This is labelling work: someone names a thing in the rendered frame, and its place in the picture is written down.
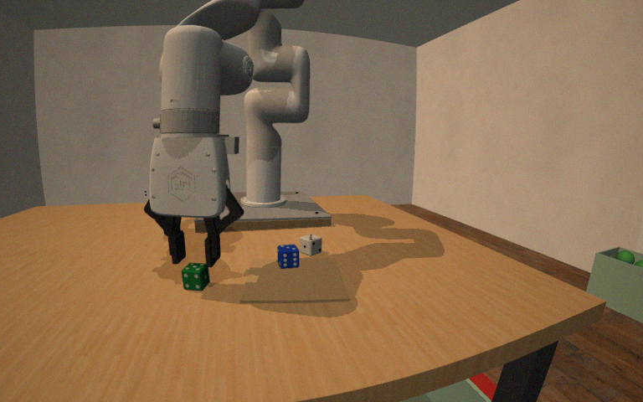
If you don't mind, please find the green die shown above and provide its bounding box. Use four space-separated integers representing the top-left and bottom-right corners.
182 263 210 291

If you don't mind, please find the tan flat mat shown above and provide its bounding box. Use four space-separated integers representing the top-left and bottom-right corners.
239 258 350 303

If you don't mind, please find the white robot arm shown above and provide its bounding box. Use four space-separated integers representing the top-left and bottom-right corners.
152 0 310 208

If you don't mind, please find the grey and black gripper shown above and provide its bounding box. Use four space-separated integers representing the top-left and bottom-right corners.
144 133 244 267

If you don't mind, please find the blue die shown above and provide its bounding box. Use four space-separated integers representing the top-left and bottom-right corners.
277 245 299 269

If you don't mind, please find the white die with black pips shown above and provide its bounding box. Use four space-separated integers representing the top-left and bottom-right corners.
300 234 322 256

